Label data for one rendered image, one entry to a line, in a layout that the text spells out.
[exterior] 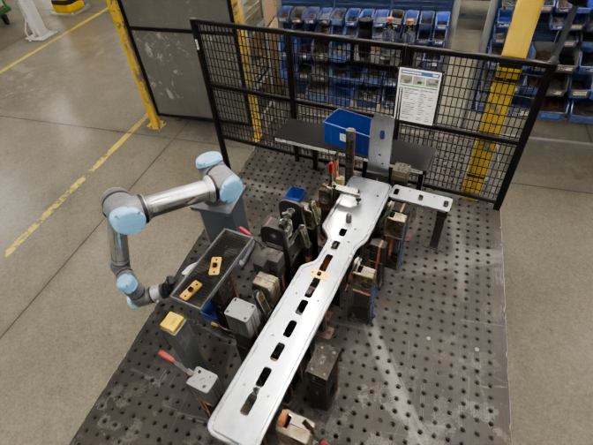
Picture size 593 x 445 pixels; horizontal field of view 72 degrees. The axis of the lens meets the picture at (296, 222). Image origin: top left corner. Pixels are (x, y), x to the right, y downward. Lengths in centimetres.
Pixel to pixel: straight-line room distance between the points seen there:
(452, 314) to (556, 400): 97
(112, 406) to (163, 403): 21
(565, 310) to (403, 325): 146
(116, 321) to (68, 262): 78
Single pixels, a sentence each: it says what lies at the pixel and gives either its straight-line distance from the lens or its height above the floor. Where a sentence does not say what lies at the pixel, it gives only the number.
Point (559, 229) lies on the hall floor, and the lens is 368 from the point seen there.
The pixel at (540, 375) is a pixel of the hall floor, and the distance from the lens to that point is 287.
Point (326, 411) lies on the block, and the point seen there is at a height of 74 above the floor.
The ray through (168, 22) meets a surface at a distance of 414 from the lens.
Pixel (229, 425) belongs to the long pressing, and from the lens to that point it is 148.
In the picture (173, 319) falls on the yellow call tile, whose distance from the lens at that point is 152.
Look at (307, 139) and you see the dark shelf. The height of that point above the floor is 103.
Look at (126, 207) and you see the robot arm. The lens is 160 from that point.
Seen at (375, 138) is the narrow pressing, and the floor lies 120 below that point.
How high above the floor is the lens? 237
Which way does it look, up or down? 45 degrees down
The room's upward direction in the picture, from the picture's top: 5 degrees counter-clockwise
